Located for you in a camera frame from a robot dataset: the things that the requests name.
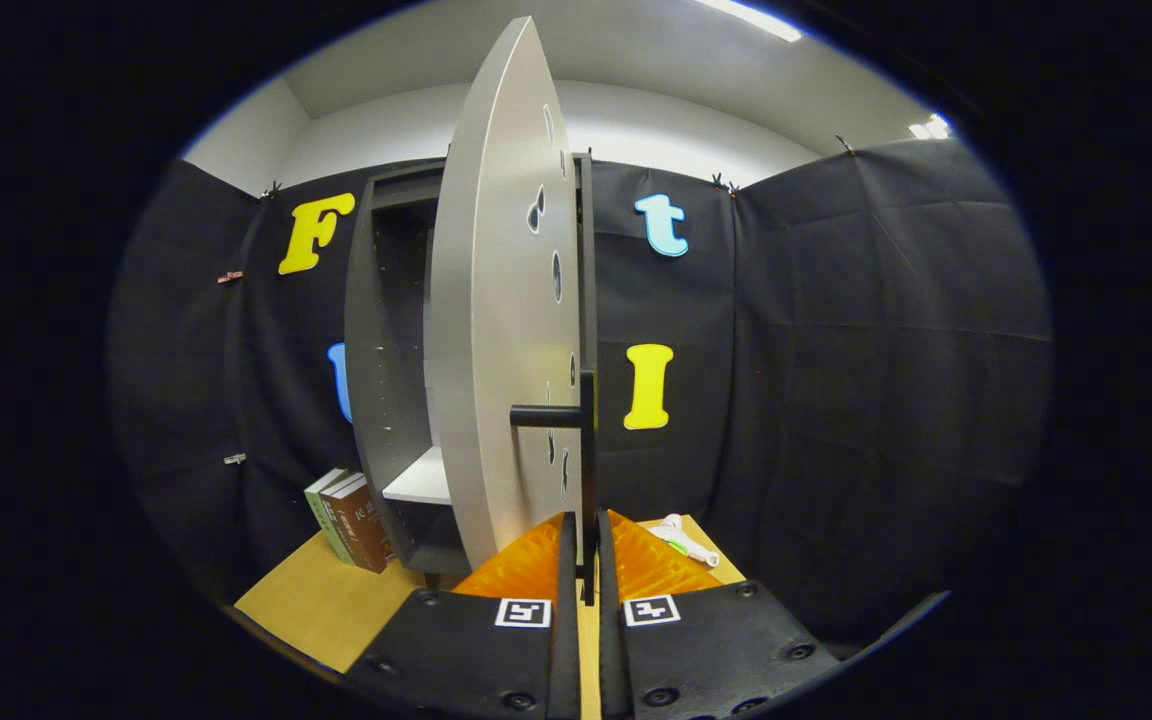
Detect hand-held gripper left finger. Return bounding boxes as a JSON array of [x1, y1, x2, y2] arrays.
[[341, 512, 583, 720]]

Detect black backdrop cloth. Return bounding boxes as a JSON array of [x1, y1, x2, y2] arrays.
[[106, 135, 1055, 641]]

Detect brown book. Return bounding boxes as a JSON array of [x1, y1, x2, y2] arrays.
[[319, 472, 369, 571], [333, 478, 395, 574]]

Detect beige cabinet door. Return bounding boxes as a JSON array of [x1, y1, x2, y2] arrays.
[[424, 15, 587, 571]]

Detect white plastic tool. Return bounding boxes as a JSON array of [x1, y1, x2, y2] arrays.
[[646, 513, 720, 569]]

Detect long ceiling light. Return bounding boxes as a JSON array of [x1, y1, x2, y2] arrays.
[[696, 0, 804, 43]]

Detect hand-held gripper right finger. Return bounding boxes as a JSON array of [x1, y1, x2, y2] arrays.
[[596, 508, 842, 720]]

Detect black door handle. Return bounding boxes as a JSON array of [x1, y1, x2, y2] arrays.
[[509, 370, 599, 606]]

